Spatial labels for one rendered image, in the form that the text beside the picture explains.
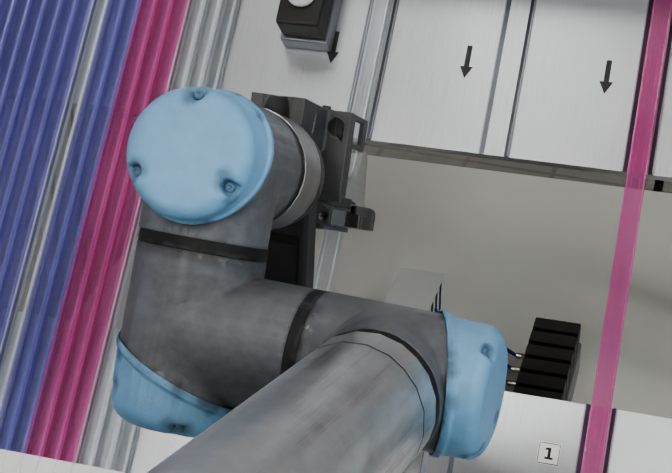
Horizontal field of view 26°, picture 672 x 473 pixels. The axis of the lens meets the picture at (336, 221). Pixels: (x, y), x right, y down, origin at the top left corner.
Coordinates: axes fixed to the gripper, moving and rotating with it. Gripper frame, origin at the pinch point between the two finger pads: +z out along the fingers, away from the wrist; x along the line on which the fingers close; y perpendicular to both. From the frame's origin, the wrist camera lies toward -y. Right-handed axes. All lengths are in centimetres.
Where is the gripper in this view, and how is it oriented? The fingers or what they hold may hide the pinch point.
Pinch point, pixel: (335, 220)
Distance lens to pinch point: 112.4
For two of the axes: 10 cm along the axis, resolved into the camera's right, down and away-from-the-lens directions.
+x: -9.6, -1.3, 2.4
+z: 2.4, 0.5, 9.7
